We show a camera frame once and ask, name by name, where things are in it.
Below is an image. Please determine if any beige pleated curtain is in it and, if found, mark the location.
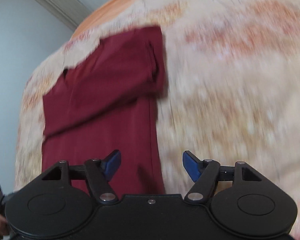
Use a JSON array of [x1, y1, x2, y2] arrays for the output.
[[9, 0, 92, 32]]

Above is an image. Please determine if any orange bed sheet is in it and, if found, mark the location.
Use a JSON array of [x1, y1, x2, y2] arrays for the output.
[[71, 0, 165, 41]]

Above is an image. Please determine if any dark red long-sleeved sweater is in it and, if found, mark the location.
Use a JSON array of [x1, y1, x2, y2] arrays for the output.
[[41, 26, 169, 196]]

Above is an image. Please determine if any floral beige duvet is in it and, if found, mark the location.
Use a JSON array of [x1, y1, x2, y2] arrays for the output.
[[14, 0, 300, 240]]

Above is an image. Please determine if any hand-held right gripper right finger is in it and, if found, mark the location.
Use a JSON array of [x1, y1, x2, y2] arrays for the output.
[[182, 150, 263, 203]]

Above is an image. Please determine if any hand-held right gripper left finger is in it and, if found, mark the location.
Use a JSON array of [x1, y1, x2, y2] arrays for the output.
[[41, 149, 122, 203]]

